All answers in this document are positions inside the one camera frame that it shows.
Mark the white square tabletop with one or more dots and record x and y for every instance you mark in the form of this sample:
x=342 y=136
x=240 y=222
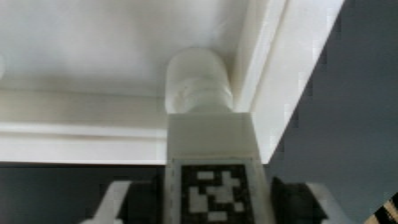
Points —
x=86 y=50

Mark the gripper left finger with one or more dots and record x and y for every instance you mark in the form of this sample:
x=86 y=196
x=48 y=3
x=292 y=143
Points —
x=128 y=205

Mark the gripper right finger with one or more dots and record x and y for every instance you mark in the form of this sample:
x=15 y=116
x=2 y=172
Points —
x=304 y=204

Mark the white table leg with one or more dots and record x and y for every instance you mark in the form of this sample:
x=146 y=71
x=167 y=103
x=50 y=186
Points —
x=215 y=185

